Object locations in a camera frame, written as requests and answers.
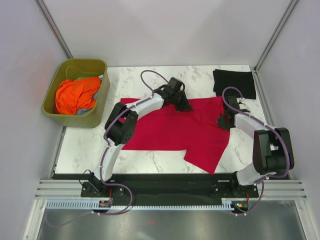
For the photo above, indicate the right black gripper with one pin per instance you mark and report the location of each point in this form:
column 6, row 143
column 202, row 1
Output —
column 221, row 123

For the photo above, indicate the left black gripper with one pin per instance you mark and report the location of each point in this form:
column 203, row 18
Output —
column 185, row 106

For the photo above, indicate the magenta red t shirt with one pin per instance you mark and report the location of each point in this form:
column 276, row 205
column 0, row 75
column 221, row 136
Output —
column 197, row 132

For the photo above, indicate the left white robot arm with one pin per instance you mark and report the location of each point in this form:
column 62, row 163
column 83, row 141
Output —
column 123, row 119

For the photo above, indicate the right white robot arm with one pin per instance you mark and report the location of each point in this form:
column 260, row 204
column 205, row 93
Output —
column 272, row 154

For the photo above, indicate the folded black t shirt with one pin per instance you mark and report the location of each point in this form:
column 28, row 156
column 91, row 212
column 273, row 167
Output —
column 243, row 81

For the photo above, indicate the olive green plastic bin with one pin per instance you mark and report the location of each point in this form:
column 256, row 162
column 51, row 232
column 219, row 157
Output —
column 76, row 69

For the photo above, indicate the orange t shirt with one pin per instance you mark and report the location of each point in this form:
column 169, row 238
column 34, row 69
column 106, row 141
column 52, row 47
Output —
column 65, row 97

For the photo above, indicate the white slotted cable duct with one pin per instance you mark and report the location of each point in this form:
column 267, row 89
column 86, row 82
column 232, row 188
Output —
column 95, row 204

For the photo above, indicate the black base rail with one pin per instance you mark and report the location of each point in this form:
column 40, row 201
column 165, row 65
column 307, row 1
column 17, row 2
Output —
column 184, row 188

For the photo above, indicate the right aluminium frame post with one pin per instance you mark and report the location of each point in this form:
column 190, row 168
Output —
column 276, row 33

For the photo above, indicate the aluminium frame post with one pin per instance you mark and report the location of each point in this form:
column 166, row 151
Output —
column 53, row 27
column 276, row 33

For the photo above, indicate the left aluminium frame post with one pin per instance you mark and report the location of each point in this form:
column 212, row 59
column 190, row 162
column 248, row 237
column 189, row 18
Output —
column 53, row 27

